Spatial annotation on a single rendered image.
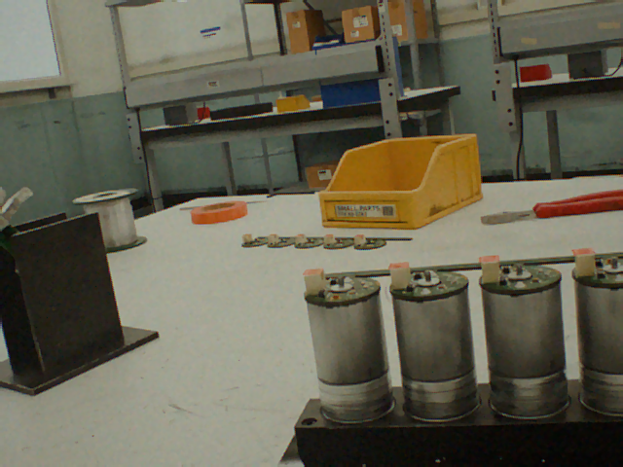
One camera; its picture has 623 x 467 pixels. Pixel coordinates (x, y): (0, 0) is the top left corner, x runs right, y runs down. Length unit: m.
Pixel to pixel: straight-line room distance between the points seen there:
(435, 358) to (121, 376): 0.20
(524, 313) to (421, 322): 0.03
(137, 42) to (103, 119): 0.70
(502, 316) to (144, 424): 0.16
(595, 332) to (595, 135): 4.54
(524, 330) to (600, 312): 0.02
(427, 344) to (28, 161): 5.48
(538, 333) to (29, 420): 0.23
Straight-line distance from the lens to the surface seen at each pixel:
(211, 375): 0.36
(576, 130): 4.77
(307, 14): 4.98
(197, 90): 3.25
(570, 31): 2.58
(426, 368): 0.23
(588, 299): 0.23
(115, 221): 0.70
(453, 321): 0.23
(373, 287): 0.24
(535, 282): 0.23
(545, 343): 0.23
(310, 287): 0.24
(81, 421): 0.34
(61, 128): 5.90
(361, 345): 0.23
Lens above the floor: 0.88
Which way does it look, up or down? 11 degrees down
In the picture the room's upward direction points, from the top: 8 degrees counter-clockwise
